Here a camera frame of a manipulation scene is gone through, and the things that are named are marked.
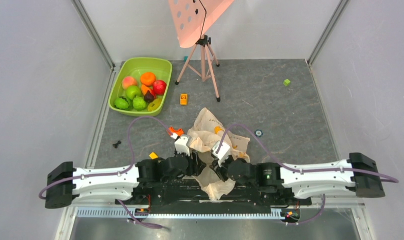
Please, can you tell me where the orange yellow toy brick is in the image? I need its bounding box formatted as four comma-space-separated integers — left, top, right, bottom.
180, 93, 188, 106

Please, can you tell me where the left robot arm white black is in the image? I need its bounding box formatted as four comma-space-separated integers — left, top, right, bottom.
39, 151, 206, 209

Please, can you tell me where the blue poker chip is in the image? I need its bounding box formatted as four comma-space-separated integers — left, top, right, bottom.
255, 129, 263, 137

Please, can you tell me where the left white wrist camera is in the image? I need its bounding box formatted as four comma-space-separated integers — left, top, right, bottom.
170, 133, 192, 156

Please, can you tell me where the yellow small block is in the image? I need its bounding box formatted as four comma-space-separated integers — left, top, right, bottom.
149, 152, 159, 160

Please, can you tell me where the translucent beige plastic bag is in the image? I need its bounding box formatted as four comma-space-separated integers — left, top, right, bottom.
187, 107, 251, 201

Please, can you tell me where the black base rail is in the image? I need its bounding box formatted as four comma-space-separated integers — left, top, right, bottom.
123, 178, 312, 214

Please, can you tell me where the green fake apple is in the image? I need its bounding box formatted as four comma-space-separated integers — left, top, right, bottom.
125, 85, 142, 100

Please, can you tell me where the small green cube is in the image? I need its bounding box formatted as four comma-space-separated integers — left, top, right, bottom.
283, 79, 291, 87

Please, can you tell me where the pink tripod stand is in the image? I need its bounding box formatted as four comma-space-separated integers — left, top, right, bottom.
175, 34, 221, 102

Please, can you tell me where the small black bolt piece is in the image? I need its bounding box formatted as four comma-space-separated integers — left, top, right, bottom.
112, 140, 122, 149

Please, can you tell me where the orange curved toy piece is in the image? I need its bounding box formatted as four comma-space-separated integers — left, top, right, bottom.
167, 126, 185, 136

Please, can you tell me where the peach fake fruit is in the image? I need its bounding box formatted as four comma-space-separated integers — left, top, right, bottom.
122, 76, 138, 90

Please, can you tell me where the green bumpy fake fruit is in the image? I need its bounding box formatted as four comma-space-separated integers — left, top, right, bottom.
132, 96, 147, 111

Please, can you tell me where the orange red fake fruit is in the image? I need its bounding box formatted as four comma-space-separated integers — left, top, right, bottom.
140, 84, 156, 98

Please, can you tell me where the green plastic tub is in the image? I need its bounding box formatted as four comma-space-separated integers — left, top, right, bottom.
108, 57, 172, 117

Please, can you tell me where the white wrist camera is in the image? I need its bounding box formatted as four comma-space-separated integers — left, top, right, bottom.
170, 133, 192, 156
211, 141, 231, 167

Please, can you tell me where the red fake apple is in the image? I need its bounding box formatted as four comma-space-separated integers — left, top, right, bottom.
152, 79, 167, 95

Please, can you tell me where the yellow fake fruit slice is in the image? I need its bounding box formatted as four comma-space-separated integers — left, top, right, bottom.
147, 98, 162, 112

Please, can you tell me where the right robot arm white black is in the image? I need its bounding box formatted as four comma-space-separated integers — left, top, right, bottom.
210, 152, 385, 204

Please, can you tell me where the pink perforated board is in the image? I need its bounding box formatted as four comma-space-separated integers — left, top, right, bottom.
168, 0, 234, 48

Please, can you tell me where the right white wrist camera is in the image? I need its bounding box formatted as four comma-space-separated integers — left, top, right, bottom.
211, 141, 231, 167

